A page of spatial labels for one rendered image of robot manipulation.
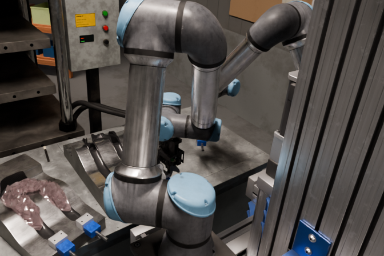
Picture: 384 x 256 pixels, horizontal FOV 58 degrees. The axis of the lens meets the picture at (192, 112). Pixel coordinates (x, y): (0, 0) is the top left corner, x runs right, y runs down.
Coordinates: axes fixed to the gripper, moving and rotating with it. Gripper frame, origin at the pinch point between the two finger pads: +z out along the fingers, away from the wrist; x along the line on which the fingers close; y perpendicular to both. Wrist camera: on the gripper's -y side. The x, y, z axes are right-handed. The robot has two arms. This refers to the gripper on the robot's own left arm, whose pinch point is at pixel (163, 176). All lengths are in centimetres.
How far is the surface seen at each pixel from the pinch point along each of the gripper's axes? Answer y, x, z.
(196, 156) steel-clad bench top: -15.5, 36.3, 15.0
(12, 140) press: -88, -26, 17
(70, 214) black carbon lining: -14.7, -32.0, 10.1
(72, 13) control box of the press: -91, 15, -44
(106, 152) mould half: -32.6, -4.5, 3.9
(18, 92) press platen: -89, -19, -8
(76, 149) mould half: -39.8, -15.0, 1.7
